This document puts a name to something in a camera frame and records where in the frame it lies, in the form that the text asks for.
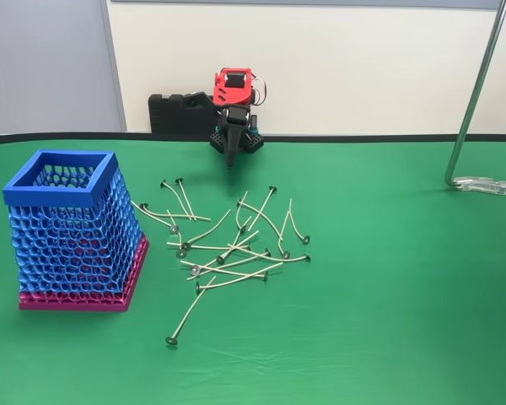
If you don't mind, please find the chrome metal stand tube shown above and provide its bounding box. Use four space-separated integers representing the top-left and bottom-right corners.
444 0 506 191

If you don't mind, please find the blue and magenta lattice basket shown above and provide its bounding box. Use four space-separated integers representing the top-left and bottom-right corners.
2 149 151 313

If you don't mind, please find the candle wick with metal base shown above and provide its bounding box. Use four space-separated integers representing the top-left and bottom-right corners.
159 179 196 222
226 242 313 263
180 208 232 251
247 184 278 232
279 212 292 260
194 262 284 293
191 229 261 274
130 200 180 235
186 248 273 281
139 202 212 223
166 209 186 259
234 190 250 235
215 216 253 266
179 260 270 283
288 198 311 246
166 240 254 252
165 276 218 347
235 200 285 243
175 177 197 221

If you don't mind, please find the clear plastic clamp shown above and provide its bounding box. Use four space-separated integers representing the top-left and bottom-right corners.
454 175 506 196

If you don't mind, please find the black perforated arm base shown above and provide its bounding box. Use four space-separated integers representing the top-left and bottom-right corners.
209 116 266 156

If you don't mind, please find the green cloth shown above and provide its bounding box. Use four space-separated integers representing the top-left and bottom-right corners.
0 132 506 405

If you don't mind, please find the black plastic tool case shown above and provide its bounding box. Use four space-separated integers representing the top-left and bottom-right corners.
147 93 218 138

